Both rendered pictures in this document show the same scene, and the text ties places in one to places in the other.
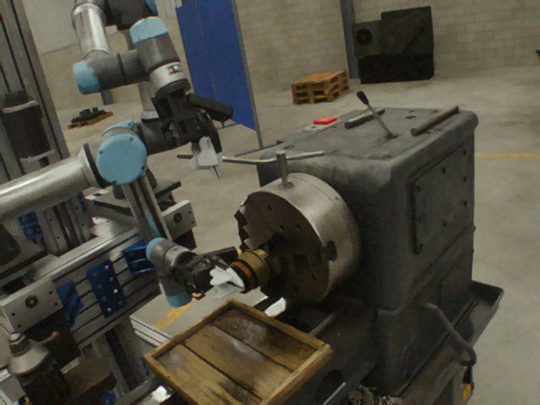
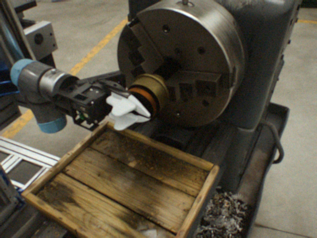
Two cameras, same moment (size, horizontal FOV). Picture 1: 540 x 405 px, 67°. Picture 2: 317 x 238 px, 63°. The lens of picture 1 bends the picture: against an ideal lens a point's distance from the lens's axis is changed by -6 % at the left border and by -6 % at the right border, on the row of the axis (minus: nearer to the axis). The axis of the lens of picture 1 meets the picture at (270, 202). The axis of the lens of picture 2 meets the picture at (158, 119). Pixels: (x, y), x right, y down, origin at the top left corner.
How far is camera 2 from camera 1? 51 cm
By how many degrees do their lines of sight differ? 24
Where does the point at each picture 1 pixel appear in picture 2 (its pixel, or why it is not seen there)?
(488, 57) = not seen: outside the picture
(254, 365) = (149, 191)
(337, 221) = (237, 47)
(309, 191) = (212, 13)
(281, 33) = not seen: outside the picture
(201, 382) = (97, 217)
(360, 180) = (258, 6)
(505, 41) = not seen: outside the picture
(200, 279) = (94, 108)
